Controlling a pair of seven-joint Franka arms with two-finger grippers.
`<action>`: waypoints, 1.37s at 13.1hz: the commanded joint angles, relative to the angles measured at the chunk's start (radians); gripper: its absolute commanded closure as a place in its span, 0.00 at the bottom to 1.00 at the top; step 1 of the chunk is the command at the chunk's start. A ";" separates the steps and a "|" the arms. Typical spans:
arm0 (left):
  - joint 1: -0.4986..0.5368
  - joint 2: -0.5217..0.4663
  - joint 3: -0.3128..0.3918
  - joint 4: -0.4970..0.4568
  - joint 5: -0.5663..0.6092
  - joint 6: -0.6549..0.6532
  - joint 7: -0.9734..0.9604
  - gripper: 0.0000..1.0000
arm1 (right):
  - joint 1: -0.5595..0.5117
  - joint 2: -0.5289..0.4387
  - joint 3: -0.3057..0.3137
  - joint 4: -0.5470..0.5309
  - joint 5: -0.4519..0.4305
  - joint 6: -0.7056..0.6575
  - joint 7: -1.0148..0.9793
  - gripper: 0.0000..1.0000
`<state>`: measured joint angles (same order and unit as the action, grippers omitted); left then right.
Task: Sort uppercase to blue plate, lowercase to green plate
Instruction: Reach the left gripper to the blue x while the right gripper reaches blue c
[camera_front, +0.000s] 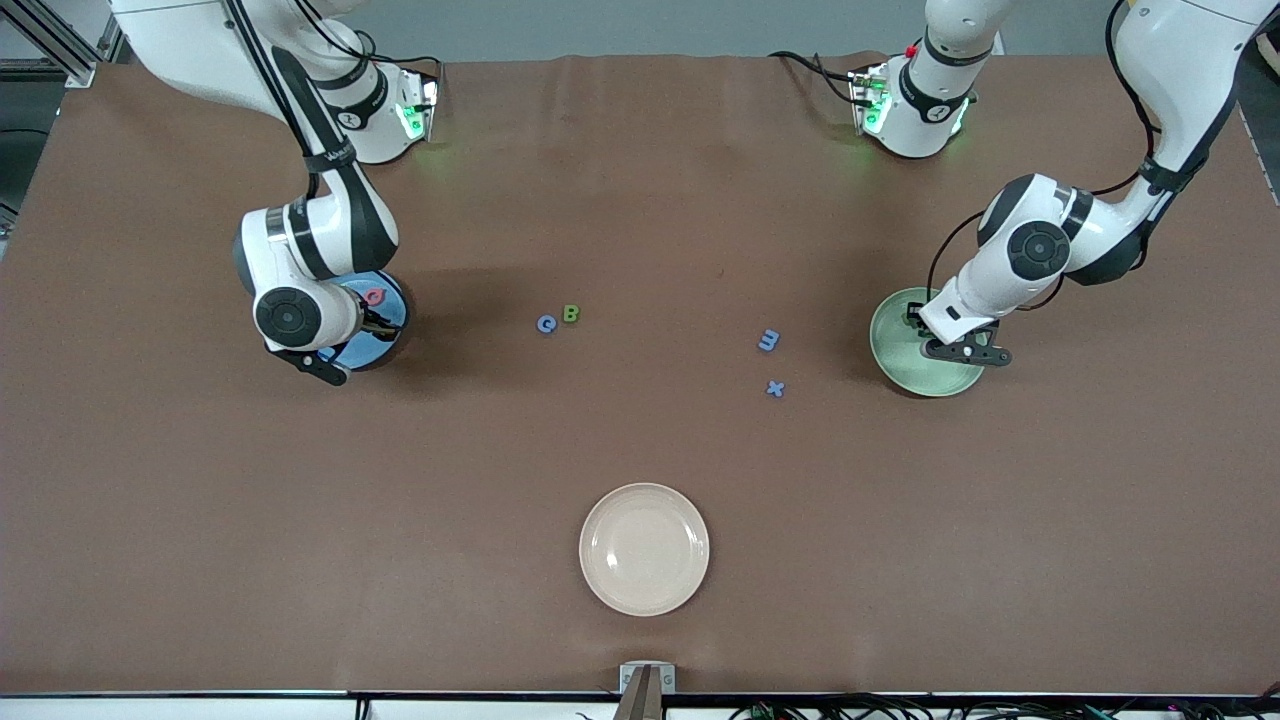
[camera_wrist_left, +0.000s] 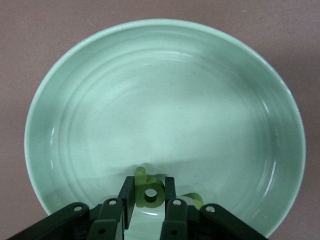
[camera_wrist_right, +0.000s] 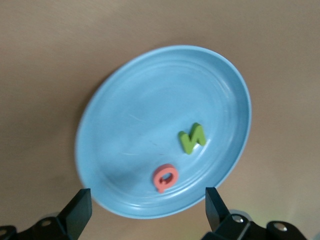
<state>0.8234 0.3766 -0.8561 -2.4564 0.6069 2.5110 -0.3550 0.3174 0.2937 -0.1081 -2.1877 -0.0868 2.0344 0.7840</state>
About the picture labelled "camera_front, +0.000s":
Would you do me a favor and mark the grey metal mount bracket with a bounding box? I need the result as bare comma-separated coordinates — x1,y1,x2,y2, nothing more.
612,661,678,720

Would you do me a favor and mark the cream plate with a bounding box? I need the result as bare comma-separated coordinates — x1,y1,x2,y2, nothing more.
579,483,711,617

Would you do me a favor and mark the brown table cover cloth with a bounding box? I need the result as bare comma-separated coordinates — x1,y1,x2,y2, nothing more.
0,52,1280,696

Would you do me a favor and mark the black cable tangle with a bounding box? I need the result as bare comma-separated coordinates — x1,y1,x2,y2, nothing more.
730,693,1280,720

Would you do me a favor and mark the green plate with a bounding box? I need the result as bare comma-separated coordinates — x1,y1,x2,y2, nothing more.
869,287,986,398

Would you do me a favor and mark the blue plate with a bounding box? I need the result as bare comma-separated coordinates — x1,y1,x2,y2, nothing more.
330,268,410,372

